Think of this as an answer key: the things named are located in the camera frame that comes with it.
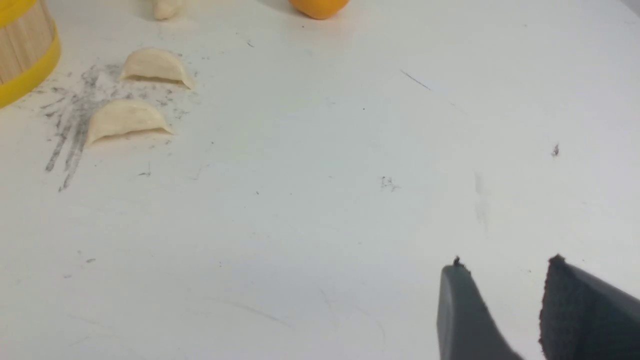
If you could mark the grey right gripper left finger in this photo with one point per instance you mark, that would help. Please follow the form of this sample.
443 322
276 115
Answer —
466 329

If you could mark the white dumpling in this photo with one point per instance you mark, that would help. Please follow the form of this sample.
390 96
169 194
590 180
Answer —
156 63
122 116
166 9

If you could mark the bamboo steamer tray yellow rim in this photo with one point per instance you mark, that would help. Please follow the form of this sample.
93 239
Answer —
30 47

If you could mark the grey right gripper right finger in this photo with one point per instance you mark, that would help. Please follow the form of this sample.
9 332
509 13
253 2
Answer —
586 318

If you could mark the orange toy pear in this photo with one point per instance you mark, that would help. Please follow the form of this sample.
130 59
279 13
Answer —
319 9

